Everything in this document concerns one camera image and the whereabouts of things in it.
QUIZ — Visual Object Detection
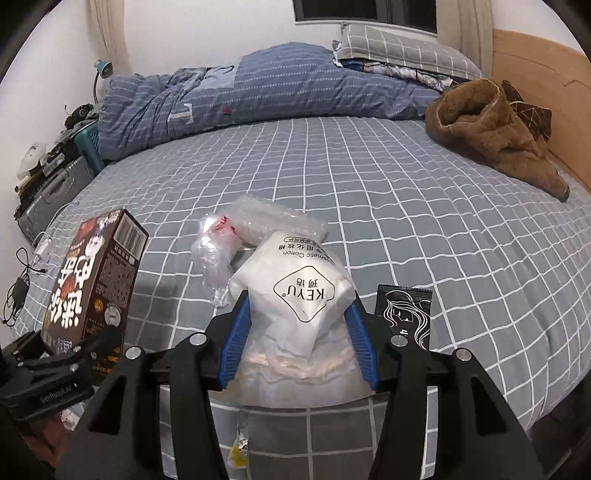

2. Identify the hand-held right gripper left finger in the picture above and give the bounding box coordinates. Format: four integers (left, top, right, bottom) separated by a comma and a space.
56, 293, 254, 480

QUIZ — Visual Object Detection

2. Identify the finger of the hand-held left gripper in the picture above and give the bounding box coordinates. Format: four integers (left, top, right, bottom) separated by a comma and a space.
23, 330, 124, 374
8, 330, 47, 366

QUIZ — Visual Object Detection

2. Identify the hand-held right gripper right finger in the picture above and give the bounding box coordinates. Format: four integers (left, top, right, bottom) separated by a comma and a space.
344, 295, 548, 480

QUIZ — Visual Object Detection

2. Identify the brown snack box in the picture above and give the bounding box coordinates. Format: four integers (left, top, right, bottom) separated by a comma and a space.
41, 208, 149, 386

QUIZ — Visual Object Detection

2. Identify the white cotton pad bag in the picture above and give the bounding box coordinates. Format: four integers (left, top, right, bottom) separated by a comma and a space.
228, 228, 377, 409

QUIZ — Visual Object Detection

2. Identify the black sachet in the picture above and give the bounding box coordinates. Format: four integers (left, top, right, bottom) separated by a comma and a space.
375, 285, 434, 354

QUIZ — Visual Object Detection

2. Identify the clear plastic bag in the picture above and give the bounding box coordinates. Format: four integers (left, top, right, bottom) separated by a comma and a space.
198, 213, 241, 306

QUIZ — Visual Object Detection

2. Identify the small yellow wrapper scrap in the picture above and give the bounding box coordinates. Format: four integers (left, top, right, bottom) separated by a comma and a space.
229, 408, 252, 468

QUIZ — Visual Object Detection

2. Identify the clear bubble wrap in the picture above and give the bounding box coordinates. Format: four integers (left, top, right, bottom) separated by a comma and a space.
231, 196, 326, 248

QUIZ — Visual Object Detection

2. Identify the grey suitcase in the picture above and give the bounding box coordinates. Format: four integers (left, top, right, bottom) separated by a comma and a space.
16, 156, 95, 241

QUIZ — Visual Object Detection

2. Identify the white plastic appliance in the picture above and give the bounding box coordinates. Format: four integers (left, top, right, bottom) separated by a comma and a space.
18, 143, 47, 178

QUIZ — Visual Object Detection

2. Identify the teal suitcase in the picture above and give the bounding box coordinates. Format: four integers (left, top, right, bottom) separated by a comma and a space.
74, 121, 107, 174

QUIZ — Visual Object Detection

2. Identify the brown fleece garment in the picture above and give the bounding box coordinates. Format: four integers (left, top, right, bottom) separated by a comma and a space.
425, 78, 571, 201

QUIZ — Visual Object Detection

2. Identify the blue striped quilt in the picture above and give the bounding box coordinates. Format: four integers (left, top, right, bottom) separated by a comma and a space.
97, 44, 441, 162

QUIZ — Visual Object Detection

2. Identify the printed cloth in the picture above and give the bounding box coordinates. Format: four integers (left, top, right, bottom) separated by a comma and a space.
358, 60, 455, 90

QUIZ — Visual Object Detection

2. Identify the blue desk lamp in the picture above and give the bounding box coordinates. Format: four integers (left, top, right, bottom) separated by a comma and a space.
91, 59, 114, 104

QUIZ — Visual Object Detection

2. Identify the dark brown patterned cushion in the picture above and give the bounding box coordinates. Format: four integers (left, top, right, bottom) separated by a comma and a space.
501, 80, 553, 141

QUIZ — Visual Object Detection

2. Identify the grey checked pillow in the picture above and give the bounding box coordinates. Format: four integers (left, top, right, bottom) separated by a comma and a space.
332, 23, 483, 81

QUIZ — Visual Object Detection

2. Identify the cream curtain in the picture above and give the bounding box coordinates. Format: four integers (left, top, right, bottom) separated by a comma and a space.
436, 0, 495, 56
89, 0, 130, 77

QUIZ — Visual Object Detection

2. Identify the wooden headboard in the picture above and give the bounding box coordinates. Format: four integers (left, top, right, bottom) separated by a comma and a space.
489, 28, 591, 195

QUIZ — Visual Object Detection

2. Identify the dark window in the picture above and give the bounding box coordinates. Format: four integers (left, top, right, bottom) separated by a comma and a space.
292, 0, 438, 34

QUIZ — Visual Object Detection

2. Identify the black power adapter with cable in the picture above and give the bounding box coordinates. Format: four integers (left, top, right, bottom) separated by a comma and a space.
2, 247, 47, 328

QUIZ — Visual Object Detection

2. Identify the white charger with cable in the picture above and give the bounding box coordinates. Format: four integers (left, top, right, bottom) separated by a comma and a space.
32, 231, 58, 259

